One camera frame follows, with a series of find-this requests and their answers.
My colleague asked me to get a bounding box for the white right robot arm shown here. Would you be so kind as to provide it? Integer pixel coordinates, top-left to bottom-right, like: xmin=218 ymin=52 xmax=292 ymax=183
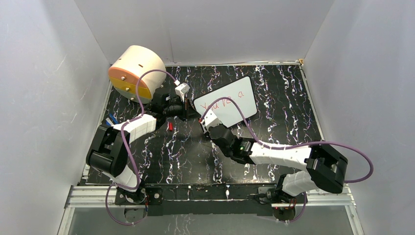
xmin=207 ymin=124 xmax=348 ymax=203

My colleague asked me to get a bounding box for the cream cylindrical drawer box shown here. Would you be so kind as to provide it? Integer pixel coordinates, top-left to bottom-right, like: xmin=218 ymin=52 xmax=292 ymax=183
xmin=108 ymin=45 xmax=166 ymax=104

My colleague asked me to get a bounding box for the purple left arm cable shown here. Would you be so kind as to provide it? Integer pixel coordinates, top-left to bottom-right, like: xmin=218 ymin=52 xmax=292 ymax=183
xmin=104 ymin=70 xmax=179 ymax=227

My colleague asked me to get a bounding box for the aluminium frame rail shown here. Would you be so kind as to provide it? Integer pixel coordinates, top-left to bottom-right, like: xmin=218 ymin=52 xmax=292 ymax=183
xmin=65 ymin=184 xmax=356 ymax=208

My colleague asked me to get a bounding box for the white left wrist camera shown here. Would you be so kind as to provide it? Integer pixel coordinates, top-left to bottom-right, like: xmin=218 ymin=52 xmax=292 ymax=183
xmin=174 ymin=80 xmax=190 ymax=102

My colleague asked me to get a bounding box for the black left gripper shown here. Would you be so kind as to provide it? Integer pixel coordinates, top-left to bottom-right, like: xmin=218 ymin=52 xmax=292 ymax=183
xmin=163 ymin=97 xmax=202 ymax=122

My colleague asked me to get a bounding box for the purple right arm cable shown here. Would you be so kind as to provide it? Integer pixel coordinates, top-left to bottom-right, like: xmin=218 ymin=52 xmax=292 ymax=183
xmin=199 ymin=96 xmax=374 ymax=224

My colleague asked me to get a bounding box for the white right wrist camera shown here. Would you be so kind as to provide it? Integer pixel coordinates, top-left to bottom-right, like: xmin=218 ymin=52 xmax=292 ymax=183
xmin=199 ymin=109 xmax=222 ymax=134

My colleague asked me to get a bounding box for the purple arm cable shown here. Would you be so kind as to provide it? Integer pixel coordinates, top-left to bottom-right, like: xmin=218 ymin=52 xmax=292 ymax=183
xmin=199 ymin=96 xmax=374 ymax=224
xmin=104 ymin=70 xmax=179 ymax=227

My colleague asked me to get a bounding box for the blue white eraser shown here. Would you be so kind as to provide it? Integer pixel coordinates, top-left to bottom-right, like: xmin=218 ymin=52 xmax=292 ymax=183
xmin=105 ymin=114 xmax=118 ymax=126

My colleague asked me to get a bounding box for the white board black frame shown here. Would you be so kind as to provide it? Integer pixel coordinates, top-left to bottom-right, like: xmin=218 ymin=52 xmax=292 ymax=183
xmin=193 ymin=76 xmax=258 ymax=127

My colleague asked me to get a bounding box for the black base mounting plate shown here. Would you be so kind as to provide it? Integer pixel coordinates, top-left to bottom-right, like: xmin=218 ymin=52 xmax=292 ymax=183
xmin=148 ymin=184 xmax=275 ymax=216

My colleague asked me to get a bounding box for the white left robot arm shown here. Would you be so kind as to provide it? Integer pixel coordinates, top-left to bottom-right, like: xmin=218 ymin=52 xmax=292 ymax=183
xmin=86 ymin=88 xmax=201 ymax=204

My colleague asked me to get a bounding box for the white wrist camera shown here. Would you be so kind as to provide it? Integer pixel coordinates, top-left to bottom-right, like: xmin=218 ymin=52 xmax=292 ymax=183
xmin=174 ymin=80 xmax=190 ymax=102
xmin=199 ymin=109 xmax=222 ymax=134

